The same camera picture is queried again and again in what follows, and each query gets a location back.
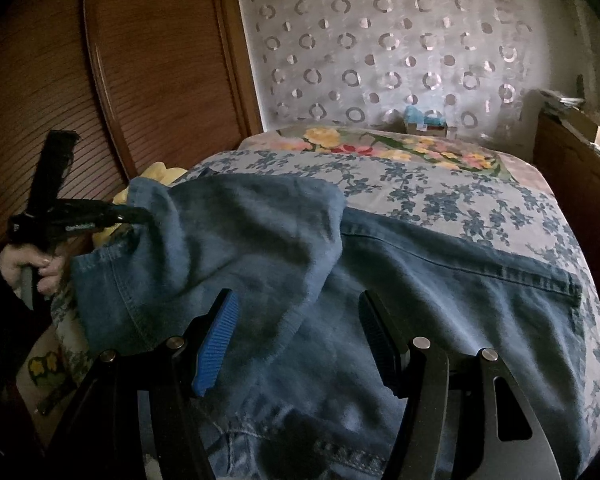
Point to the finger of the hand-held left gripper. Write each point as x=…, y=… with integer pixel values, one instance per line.
x=127, y=213

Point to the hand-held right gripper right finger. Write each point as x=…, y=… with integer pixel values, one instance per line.
x=380, y=345

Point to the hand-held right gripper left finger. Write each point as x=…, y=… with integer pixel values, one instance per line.
x=215, y=345

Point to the blue denim pants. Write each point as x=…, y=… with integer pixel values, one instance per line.
x=305, y=260

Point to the person's left hand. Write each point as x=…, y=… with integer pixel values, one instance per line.
x=12, y=267

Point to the yellow plush toy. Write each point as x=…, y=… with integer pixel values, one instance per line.
x=157, y=172

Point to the wooden wardrobe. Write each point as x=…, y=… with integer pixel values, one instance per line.
x=155, y=60

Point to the colourful floral pillow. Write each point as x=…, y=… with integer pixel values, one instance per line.
x=380, y=147

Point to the small cardboard box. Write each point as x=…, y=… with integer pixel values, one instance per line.
x=432, y=129

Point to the blue cloth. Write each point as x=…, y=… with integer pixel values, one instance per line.
x=420, y=115

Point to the wooden low cabinet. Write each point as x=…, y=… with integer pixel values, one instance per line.
x=570, y=170

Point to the circle-patterned sheer curtain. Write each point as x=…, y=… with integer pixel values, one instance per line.
x=380, y=50

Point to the stack of papers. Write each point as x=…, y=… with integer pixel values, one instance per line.
x=560, y=100

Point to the open cardboard box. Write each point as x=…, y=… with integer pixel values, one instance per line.
x=592, y=127

